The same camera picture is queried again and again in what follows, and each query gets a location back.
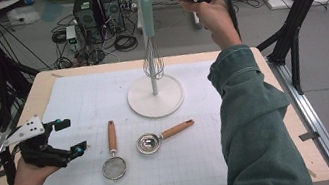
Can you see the white rack stand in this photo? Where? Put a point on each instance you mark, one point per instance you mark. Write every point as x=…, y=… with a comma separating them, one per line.
x=157, y=100

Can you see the white metal stand leg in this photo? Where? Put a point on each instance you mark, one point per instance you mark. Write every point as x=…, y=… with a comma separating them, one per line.
x=197, y=22

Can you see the person's right hand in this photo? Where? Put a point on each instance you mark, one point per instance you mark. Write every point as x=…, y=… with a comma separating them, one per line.
x=217, y=19

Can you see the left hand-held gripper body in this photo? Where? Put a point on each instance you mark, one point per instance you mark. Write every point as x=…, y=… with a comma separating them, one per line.
x=37, y=152

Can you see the black computer tower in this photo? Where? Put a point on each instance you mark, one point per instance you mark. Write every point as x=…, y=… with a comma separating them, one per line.
x=110, y=8
x=87, y=15

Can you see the clear plastic bag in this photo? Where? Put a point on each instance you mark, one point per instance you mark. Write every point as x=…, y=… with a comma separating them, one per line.
x=23, y=15

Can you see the white grid mat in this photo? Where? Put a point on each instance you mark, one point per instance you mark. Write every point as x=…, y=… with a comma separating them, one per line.
x=86, y=102

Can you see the small white power unit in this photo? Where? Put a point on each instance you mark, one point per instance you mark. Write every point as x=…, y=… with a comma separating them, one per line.
x=71, y=33

